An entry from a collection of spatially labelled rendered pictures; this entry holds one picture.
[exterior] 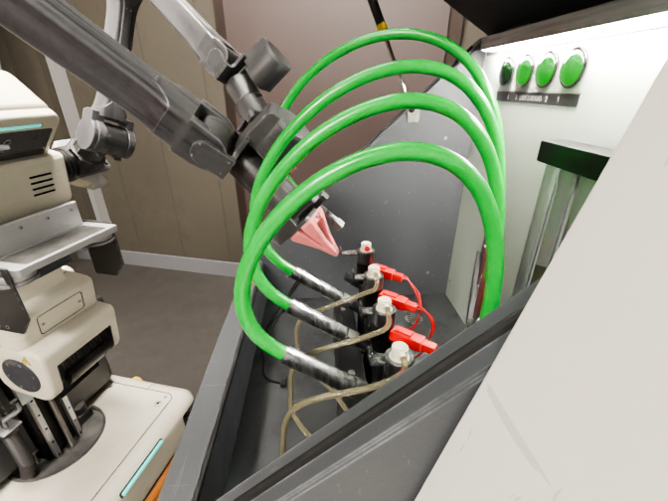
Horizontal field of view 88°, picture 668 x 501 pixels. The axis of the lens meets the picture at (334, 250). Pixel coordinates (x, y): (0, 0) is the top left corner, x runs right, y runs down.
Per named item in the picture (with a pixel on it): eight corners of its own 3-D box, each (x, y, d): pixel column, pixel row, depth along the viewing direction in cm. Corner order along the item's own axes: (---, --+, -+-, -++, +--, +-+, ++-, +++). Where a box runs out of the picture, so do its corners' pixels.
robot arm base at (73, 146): (86, 143, 97) (46, 151, 86) (100, 126, 93) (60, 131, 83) (109, 170, 99) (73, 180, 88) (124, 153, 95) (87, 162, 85)
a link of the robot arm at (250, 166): (237, 162, 55) (218, 172, 50) (261, 131, 52) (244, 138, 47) (268, 194, 56) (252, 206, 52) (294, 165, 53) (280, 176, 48)
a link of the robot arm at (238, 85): (239, 98, 70) (217, 86, 65) (260, 73, 67) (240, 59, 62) (252, 124, 68) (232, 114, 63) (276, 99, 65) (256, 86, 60)
